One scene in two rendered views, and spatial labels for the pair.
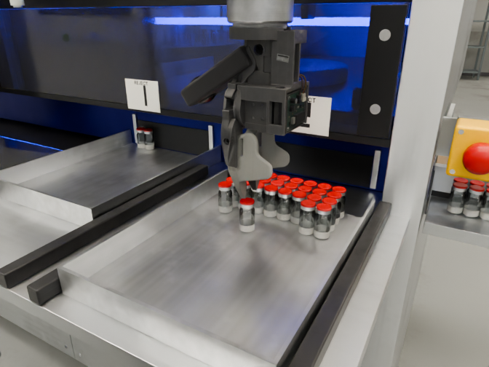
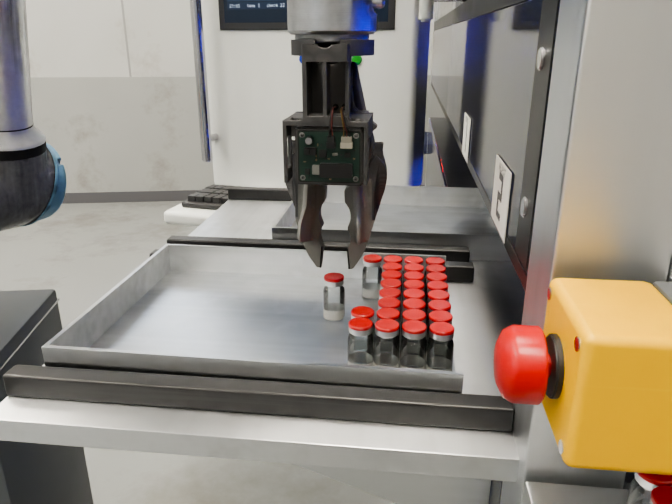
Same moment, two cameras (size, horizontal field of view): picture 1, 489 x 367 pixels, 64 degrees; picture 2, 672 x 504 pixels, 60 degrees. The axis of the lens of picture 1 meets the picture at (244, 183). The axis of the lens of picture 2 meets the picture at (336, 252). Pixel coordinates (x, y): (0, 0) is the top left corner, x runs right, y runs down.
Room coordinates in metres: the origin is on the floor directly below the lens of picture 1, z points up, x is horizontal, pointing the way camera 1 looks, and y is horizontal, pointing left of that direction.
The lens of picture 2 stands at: (0.28, -0.51, 1.15)
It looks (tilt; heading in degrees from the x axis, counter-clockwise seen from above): 20 degrees down; 68
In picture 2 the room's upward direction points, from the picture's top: straight up
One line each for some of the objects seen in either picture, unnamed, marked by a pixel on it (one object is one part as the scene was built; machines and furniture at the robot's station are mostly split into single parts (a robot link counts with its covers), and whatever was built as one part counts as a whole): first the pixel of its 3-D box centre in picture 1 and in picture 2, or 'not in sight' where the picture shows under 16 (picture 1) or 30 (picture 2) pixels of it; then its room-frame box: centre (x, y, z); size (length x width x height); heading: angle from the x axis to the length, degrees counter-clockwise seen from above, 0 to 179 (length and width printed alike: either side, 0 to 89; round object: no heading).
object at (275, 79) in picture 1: (265, 81); (331, 112); (0.48, -0.02, 1.09); 0.09 x 0.08 x 0.12; 60
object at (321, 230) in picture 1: (322, 221); (360, 346); (0.47, -0.11, 0.90); 0.02 x 0.02 x 0.05
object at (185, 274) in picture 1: (241, 240); (279, 309); (0.43, 0.00, 0.90); 0.34 x 0.26 x 0.04; 150
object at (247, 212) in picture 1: (247, 215); (334, 298); (0.49, 0.00, 0.90); 0.02 x 0.02 x 0.04
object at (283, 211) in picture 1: (277, 202); (389, 308); (0.53, -0.05, 0.90); 0.18 x 0.02 x 0.05; 61
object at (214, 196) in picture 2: not in sight; (278, 200); (0.64, 0.70, 0.82); 0.40 x 0.14 x 0.02; 141
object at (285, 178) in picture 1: (289, 191); (436, 310); (0.57, -0.07, 0.90); 0.18 x 0.02 x 0.05; 60
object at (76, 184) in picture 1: (116, 167); (400, 216); (0.70, 0.25, 0.90); 0.34 x 0.26 x 0.04; 151
